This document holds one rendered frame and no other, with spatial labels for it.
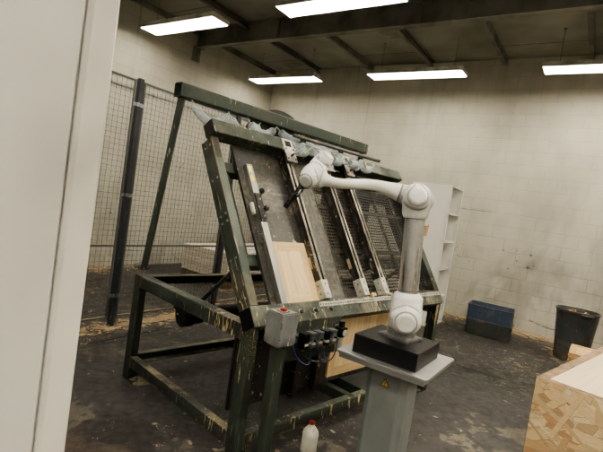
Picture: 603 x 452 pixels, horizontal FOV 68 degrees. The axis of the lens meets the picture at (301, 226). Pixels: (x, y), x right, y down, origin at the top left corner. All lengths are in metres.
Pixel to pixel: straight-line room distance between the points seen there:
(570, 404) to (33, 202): 0.87
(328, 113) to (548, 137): 4.05
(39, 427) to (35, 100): 0.18
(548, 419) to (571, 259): 6.86
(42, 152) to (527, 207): 7.71
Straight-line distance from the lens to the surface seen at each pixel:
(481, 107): 8.27
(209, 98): 3.41
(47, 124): 0.27
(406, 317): 2.24
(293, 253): 2.91
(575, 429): 0.96
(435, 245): 6.67
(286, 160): 3.22
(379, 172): 4.15
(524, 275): 7.85
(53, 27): 0.28
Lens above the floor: 1.50
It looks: 3 degrees down
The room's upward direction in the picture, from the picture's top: 9 degrees clockwise
